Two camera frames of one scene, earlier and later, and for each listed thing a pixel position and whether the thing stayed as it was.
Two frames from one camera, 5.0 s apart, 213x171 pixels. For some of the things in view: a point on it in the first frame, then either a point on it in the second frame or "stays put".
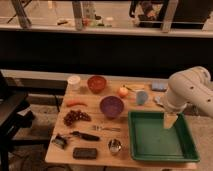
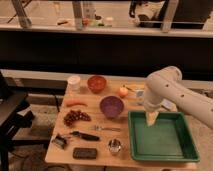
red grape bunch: x=74 y=116 stays put
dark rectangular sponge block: x=84 y=153 stays put
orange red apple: x=123 y=92 stays put
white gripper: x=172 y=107 to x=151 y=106
